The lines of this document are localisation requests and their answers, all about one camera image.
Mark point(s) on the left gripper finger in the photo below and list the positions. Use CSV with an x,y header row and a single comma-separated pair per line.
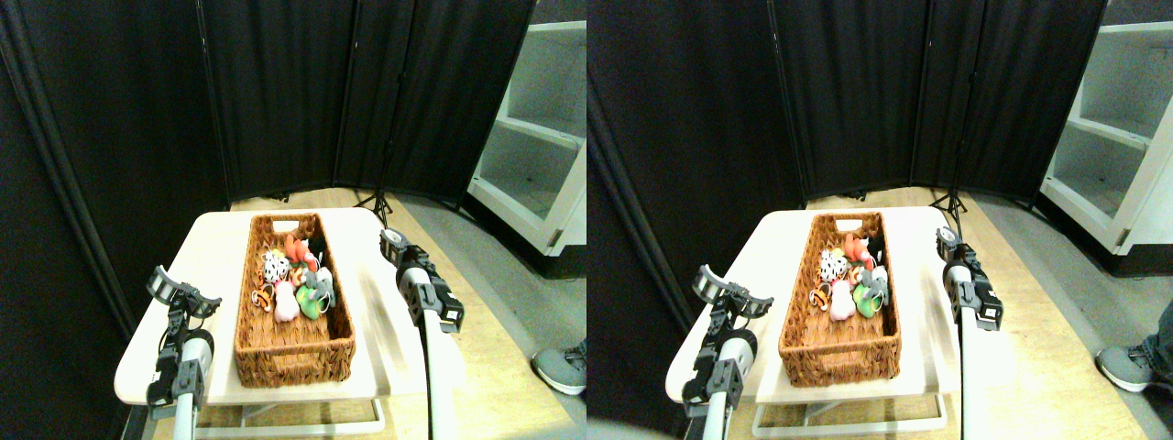
x,y
707,283
161,285
204,303
754,303

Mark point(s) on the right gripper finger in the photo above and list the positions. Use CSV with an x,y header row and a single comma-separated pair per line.
x,y
393,241
948,239

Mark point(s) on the orange striped tiger toy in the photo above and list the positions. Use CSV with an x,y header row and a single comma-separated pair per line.
x,y
263,298
820,296

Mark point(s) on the black and white spotted toy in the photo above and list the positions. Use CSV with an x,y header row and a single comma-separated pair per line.
x,y
830,266
273,267

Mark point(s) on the red toy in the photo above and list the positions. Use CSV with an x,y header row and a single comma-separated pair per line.
x,y
298,250
859,249

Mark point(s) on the white and orange toy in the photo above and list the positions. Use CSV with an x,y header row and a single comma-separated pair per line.
x,y
300,275
859,275

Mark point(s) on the light green toy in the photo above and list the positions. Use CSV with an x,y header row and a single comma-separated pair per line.
x,y
868,304
312,307

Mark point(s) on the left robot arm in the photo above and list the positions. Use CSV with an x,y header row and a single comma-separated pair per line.
x,y
192,353
733,353

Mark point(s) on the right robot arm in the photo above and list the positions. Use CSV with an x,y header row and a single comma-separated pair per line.
x,y
440,385
976,385

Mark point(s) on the black tripod stand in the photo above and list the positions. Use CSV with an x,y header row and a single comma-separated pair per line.
x,y
951,206
378,209

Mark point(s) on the low white table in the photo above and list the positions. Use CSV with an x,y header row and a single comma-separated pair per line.
x,y
779,229
220,229

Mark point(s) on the grey toy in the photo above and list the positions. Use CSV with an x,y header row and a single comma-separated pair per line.
x,y
323,280
880,280

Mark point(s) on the black curtain stand foot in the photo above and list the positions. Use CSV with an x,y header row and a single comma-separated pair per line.
x,y
858,196
278,198

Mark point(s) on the brown wicker basket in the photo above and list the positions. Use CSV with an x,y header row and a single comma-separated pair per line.
x,y
293,362
843,362

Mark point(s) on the person's legs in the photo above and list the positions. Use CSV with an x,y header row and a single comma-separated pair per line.
x,y
1132,367
559,367

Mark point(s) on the white shelf unit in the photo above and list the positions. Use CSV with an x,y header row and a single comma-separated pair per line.
x,y
550,136
1113,133

